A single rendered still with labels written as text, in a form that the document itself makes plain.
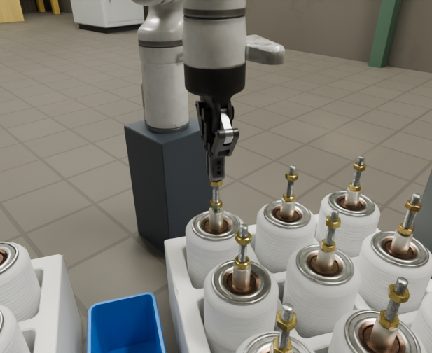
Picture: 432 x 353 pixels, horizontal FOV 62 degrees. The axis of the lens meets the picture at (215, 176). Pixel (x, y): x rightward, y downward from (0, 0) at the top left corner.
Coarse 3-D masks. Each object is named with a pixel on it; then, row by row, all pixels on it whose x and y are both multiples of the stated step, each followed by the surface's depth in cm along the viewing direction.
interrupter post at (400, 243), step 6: (396, 234) 49; (402, 234) 49; (396, 240) 49; (402, 240) 49; (408, 240) 49; (396, 246) 50; (402, 246) 49; (408, 246) 49; (396, 252) 50; (402, 252) 50
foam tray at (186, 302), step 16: (176, 240) 63; (176, 256) 60; (256, 256) 60; (176, 272) 56; (176, 288) 54; (192, 288) 54; (176, 304) 53; (192, 304) 51; (176, 320) 58; (192, 320) 49; (400, 320) 49; (176, 336) 63; (192, 336) 47; (320, 336) 47; (192, 352) 45; (208, 352) 45; (320, 352) 46
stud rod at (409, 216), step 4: (412, 196) 46; (416, 196) 46; (420, 196) 46; (412, 200) 46; (416, 200) 46; (412, 204) 47; (416, 204) 46; (408, 212) 47; (412, 212) 47; (408, 216) 48; (412, 216) 47; (404, 220) 49; (408, 220) 48; (412, 220) 48; (404, 224) 48; (408, 224) 48
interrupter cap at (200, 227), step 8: (200, 216) 57; (208, 216) 57; (224, 216) 57; (232, 216) 57; (192, 224) 55; (200, 224) 55; (208, 224) 56; (224, 224) 56; (232, 224) 55; (240, 224) 55; (200, 232) 54; (208, 232) 54; (216, 232) 54; (224, 232) 54; (232, 232) 54; (208, 240) 52; (216, 240) 52; (224, 240) 52
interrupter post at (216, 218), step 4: (212, 208) 54; (220, 208) 54; (212, 212) 53; (216, 212) 53; (220, 212) 53; (212, 216) 53; (216, 216) 53; (220, 216) 53; (212, 220) 54; (216, 220) 54; (220, 220) 54; (212, 224) 54; (216, 224) 54; (220, 224) 54; (212, 228) 54; (216, 228) 54; (220, 228) 55
